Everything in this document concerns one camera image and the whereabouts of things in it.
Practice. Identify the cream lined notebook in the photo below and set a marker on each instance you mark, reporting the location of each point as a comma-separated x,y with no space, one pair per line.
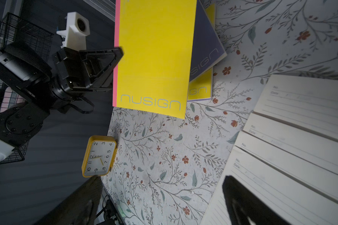
287,153

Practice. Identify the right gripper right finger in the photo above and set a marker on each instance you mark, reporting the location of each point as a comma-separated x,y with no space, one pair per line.
243,206

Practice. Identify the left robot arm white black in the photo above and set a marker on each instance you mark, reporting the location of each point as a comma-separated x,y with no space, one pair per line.
70,74

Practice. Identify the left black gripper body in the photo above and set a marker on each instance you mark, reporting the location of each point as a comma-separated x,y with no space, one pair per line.
27,74

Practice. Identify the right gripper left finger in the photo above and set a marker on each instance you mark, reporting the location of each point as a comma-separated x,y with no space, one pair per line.
79,208

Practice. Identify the yellow framed box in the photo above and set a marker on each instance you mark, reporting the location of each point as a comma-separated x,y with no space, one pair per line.
99,156

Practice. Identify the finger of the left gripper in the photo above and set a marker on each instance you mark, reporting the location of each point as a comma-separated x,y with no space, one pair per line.
99,67

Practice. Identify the black wire wall basket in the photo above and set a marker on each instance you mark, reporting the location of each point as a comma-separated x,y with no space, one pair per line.
23,121

